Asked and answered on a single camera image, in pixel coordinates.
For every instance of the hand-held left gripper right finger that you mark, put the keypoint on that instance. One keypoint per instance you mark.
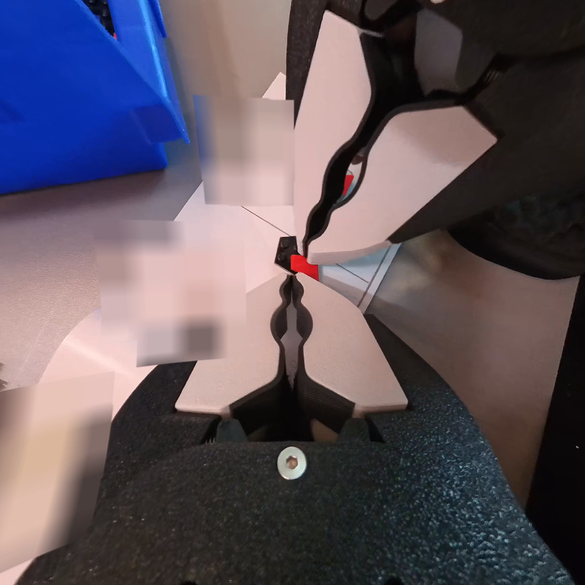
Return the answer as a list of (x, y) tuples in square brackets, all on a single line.
[(347, 361)]

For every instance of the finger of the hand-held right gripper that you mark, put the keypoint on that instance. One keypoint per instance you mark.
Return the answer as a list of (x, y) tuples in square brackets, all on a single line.
[(411, 183), (327, 105)]

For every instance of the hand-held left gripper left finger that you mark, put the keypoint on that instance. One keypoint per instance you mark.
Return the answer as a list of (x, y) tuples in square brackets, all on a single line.
[(247, 365)]

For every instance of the red wedge tile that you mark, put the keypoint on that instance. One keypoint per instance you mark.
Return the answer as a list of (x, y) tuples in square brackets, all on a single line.
[(305, 266)]

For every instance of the black wedge plate green tile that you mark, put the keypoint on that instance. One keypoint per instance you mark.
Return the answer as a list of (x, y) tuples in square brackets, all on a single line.
[(285, 251)]

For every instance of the black grey red brick assembly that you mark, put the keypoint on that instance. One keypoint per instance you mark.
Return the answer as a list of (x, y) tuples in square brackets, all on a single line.
[(350, 183)]

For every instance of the white instruction booklet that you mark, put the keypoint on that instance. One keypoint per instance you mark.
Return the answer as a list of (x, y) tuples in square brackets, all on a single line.
[(265, 237)]

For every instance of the blue plastic storage bin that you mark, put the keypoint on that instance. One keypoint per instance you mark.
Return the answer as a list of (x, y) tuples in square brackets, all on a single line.
[(68, 114)]

